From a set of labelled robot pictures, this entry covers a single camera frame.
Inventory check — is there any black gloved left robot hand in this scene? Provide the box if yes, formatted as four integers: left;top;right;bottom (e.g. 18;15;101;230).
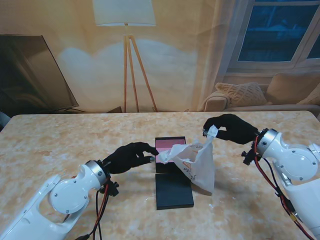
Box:
102;141;160;175

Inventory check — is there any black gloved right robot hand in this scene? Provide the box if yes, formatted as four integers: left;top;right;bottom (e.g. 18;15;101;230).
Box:
202;114;259;145

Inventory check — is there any white plastic bag orange logo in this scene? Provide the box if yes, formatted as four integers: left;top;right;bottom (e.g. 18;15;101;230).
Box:
157;124;216;196

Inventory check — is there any black gift box pink inside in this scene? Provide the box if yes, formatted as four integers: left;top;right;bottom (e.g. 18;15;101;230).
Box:
154;136;187;174

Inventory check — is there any black gift box lid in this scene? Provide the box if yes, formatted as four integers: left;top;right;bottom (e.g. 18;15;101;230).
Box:
154;172;195;211

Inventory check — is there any beige sofa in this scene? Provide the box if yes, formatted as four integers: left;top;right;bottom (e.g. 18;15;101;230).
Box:
199;83;320;112

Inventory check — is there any cream knitted pillow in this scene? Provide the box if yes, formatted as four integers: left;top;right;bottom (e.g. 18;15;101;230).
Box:
215;81;268;107
296;83;320;106

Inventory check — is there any plain beige pillow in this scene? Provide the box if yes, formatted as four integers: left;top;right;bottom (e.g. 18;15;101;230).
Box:
265;72;320;105

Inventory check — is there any sheer cream curtain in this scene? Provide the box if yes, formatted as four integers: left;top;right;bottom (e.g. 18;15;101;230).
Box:
192;0;253;112

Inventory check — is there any white framed window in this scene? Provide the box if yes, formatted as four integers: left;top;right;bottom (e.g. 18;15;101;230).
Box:
226;0;320;76

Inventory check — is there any dark grey chair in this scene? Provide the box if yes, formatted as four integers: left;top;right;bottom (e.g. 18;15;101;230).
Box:
0;110;11;132

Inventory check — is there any dark flat television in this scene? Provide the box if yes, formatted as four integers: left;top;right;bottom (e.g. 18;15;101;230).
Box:
0;34;80;113

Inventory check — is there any tripod floor lamp white shade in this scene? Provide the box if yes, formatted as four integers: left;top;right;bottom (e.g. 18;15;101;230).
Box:
92;0;159;113

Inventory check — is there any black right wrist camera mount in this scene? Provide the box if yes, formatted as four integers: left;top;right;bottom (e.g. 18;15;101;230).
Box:
241;148;257;166

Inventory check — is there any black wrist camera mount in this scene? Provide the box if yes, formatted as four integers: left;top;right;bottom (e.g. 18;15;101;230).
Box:
241;148;257;166
99;181;120;198

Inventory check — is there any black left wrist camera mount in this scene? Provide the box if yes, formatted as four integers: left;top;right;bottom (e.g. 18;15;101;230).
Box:
99;181;120;198

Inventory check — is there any red black left arm cable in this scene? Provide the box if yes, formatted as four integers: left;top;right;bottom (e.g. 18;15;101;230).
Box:
87;174;113;240

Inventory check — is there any red black arm cable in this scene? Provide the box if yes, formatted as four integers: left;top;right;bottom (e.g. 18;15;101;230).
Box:
251;136;311;238
87;174;113;240

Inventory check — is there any red black right arm cable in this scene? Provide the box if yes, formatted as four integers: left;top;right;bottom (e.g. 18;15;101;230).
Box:
251;136;311;238

